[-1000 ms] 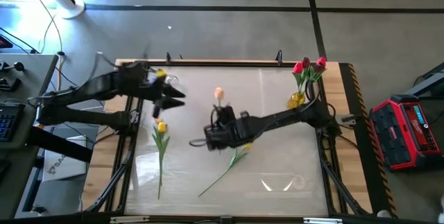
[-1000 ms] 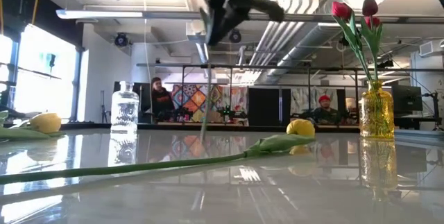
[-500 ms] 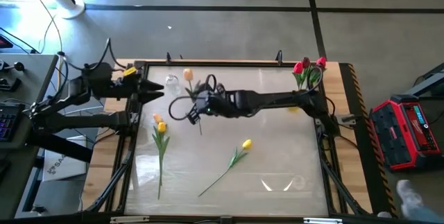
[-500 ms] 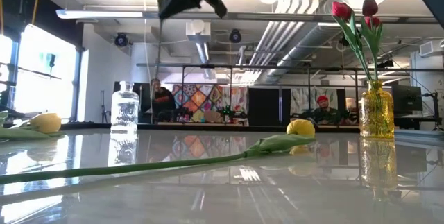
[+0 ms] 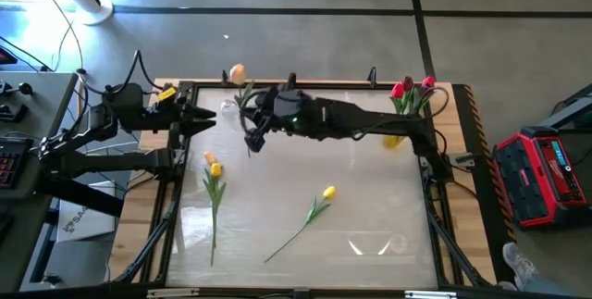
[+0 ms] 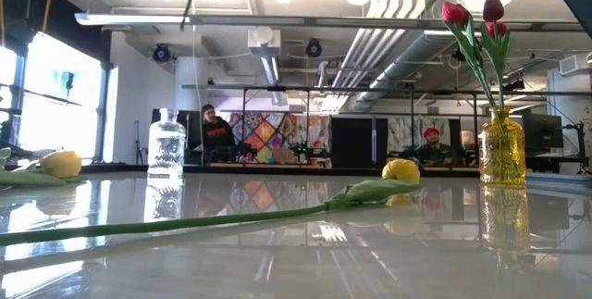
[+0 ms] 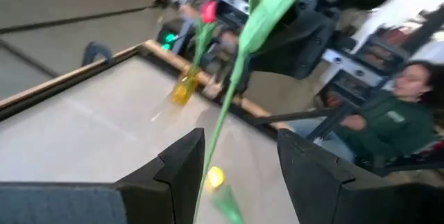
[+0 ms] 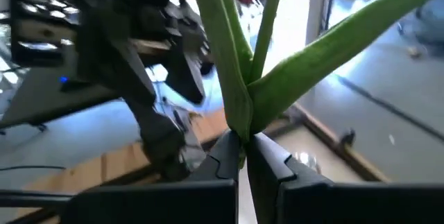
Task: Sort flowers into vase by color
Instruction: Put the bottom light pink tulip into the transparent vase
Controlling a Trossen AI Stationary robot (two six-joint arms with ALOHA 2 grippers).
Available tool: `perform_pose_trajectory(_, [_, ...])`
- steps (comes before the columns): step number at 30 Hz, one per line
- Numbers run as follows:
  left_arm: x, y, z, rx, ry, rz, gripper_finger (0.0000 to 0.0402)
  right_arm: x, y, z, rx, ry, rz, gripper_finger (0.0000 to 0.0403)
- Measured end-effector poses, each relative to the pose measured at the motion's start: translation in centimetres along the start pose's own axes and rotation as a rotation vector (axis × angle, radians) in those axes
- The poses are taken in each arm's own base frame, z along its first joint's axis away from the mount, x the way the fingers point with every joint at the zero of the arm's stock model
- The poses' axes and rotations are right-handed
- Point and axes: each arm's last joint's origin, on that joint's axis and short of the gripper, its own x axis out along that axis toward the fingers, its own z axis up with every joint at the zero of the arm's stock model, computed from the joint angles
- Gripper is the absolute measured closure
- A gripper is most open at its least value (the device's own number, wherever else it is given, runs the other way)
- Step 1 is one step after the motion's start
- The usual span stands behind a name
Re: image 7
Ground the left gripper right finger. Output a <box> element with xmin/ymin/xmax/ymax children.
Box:
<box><xmin>276</xmin><ymin>128</ymin><xmax>444</xmax><ymax>224</ymax></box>

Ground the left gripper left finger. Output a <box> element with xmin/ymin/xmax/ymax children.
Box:
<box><xmin>0</xmin><ymin>128</ymin><xmax>206</xmax><ymax>224</ymax></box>

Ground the yellow tulip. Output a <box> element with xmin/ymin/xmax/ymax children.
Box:
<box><xmin>204</xmin><ymin>166</ymin><xmax>246</xmax><ymax>224</ymax></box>

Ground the peach tulip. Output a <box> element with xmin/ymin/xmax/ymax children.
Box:
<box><xmin>192</xmin><ymin>0</ymin><xmax>320</xmax><ymax>224</ymax></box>

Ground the red tulip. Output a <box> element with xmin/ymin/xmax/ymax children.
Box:
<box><xmin>192</xmin><ymin>0</ymin><xmax>219</xmax><ymax>79</ymax></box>

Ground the yellow glass vase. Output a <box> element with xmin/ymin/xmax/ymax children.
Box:
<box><xmin>171</xmin><ymin>67</ymin><xmax>200</xmax><ymax>106</ymax></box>

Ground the glossy white table sheet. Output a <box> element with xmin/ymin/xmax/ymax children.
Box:
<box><xmin>0</xmin><ymin>55</ymin><xmax>302</xmax><ymax>224</ymax></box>

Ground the person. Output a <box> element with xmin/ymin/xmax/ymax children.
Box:
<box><xmin>287</xmin><ymin>60</ymin><xmax>444</xmax><ymax>169</ymax></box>

